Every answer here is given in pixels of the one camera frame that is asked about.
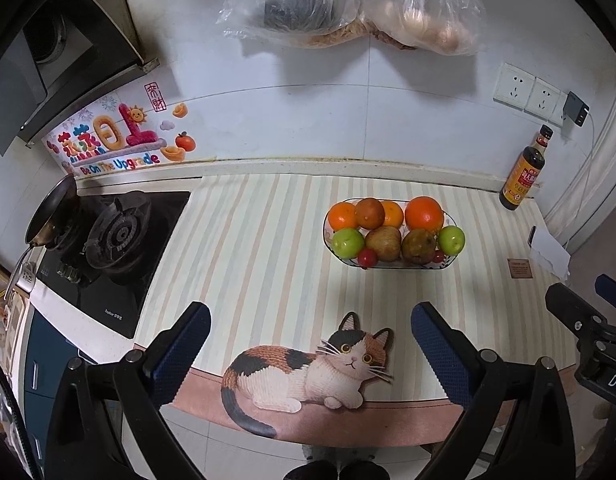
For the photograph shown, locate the black frying pan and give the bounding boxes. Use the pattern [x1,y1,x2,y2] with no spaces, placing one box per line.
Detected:
[2,174,79,306]

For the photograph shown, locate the dark plug-in charger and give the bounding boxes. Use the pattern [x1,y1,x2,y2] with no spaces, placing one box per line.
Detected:
[562,91,590,127]

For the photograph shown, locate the orange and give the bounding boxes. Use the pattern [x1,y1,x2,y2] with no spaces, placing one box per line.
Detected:
[380,201,405,228]
[328,201,361,231]
[404,196,445,233]

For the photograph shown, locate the dark soy sauce bottle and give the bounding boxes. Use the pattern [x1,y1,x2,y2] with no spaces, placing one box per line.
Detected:
[499,124,555,212]

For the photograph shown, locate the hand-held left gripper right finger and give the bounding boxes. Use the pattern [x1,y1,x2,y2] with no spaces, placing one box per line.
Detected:
[410,301,576,480]

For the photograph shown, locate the colourful wall sticker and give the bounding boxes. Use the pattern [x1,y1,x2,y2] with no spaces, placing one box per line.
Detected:
[42,82,196,177]

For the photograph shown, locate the green apple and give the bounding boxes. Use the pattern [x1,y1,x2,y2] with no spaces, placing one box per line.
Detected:
[438,225,466,256]
[332,228,366,260]

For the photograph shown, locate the blue cabinet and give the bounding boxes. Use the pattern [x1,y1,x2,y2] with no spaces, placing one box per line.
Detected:
[18,305,98,466]

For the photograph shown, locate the white charger cable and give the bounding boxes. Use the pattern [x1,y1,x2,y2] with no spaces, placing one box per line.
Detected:
[535,112,598,188]

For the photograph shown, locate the black gas stove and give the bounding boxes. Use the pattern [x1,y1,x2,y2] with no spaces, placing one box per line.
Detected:
[30,190,193,340]

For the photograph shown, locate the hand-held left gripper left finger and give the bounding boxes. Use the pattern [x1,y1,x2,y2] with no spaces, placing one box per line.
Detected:
[38,301,212,480]

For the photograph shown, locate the oval floral ceramic plate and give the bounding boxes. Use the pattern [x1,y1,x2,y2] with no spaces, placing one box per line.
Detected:
[323,199,465,272]

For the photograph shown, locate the white wall socket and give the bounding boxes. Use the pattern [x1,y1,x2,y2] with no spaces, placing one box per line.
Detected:
[492,62,536,110]
[524,77,564,116]

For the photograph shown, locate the striped mat with cat print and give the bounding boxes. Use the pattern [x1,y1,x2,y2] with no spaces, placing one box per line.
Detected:
[132,172,579,448]

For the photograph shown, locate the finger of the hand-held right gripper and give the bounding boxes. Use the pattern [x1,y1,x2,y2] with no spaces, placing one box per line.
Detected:
[544,282,614,356]
[594,273,616,317]

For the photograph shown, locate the range hood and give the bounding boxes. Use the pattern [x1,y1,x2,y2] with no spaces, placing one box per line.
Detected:
[0,0,148,156]

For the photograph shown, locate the clear plastic bag pale contents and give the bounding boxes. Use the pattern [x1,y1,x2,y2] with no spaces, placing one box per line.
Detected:
[358,0,486,57]

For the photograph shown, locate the black shoe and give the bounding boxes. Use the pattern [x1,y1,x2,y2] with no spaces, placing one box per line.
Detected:
[339,461,390,480]
[283,461,339,480]

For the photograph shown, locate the clear plastic bag dark contents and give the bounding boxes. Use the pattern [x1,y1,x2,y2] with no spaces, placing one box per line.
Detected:
[217,0,363,50]

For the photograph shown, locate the white paper sheet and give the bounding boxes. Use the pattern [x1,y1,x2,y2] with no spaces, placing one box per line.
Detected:
[529,227,572,281]

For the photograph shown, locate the reddish brown round fruit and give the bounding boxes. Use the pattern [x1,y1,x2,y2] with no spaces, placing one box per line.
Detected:
[355,198,386,231]

